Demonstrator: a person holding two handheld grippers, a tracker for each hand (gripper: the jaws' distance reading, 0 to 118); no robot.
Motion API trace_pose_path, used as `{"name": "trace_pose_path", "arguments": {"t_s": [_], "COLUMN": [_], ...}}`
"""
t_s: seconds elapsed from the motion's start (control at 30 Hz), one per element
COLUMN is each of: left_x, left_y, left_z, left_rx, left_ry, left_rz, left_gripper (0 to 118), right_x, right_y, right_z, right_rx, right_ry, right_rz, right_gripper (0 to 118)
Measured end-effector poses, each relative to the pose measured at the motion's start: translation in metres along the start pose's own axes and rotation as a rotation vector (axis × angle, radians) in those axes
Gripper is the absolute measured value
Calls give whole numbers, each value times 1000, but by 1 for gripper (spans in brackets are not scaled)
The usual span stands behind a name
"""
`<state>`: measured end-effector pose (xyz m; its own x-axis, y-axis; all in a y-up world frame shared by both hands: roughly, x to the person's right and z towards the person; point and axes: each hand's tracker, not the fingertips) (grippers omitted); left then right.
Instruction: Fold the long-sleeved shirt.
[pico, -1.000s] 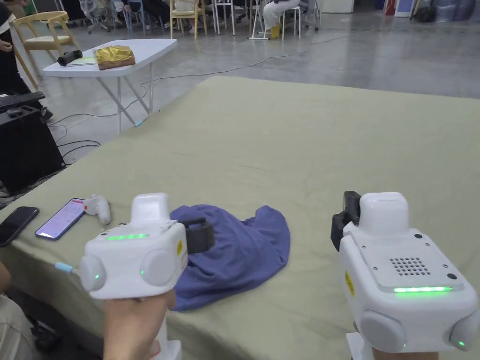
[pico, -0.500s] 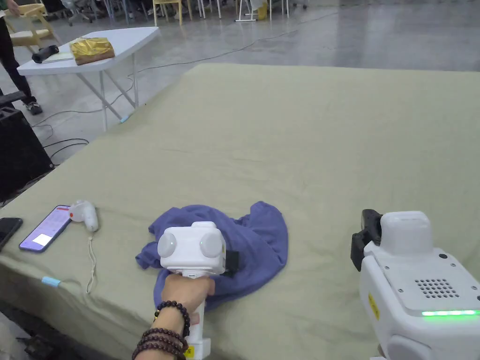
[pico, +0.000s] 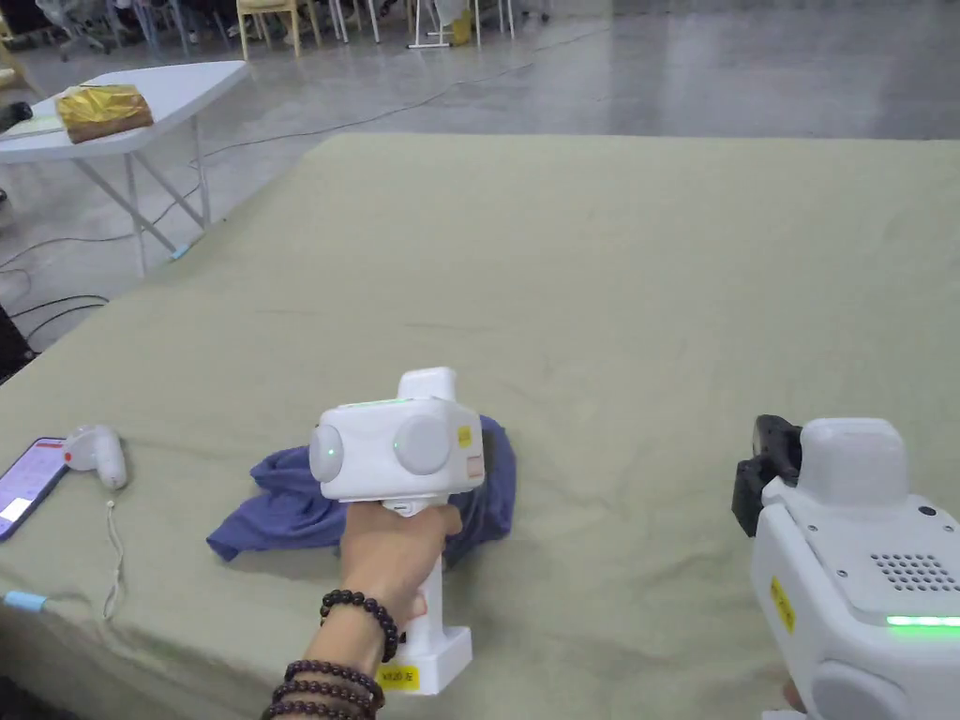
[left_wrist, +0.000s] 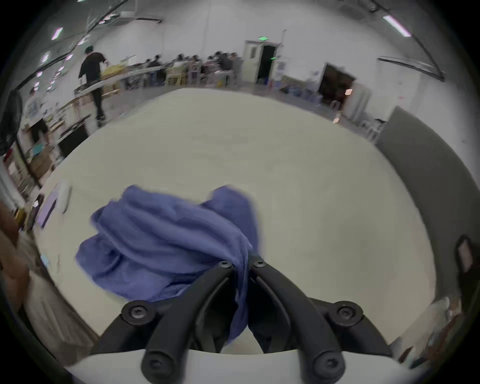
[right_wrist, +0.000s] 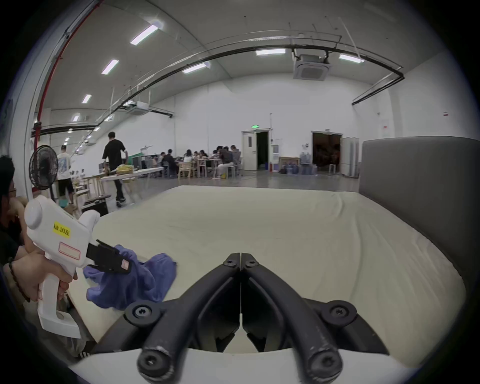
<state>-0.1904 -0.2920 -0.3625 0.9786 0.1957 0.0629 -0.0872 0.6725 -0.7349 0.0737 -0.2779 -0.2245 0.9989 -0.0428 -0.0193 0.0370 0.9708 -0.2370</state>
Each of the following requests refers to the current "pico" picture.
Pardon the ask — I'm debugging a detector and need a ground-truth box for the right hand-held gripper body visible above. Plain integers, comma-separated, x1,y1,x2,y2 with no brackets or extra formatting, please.
730,413,960,720

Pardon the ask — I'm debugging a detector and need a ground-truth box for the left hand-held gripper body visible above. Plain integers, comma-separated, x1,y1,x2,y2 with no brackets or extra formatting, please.
310,366,489,697

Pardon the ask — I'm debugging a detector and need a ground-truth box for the dark blue garment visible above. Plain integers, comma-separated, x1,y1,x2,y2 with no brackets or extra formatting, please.
205,414,520,573

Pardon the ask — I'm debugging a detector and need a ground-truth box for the person's left hand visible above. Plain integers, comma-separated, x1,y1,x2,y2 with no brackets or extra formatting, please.
337,501,465,638

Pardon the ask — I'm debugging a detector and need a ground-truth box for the bed with pale green sheet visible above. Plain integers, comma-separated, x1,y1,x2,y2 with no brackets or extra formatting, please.
0,133,960,720

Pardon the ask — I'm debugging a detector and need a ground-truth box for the smartphone with lit screen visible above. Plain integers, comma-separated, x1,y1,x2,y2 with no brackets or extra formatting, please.
0,436,70,543

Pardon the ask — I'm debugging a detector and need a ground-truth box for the white folding table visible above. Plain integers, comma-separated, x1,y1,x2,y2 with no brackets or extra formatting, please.
0,59,250,280

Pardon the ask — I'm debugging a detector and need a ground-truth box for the yellow chair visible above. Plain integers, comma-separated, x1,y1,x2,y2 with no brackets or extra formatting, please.
235,0,303,60

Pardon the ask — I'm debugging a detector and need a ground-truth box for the white hand controller with strap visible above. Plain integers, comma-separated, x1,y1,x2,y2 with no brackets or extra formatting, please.
63,424,130,623

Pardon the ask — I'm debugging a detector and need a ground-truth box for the cable with blue tag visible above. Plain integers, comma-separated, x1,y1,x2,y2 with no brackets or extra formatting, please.
3,591,98,615

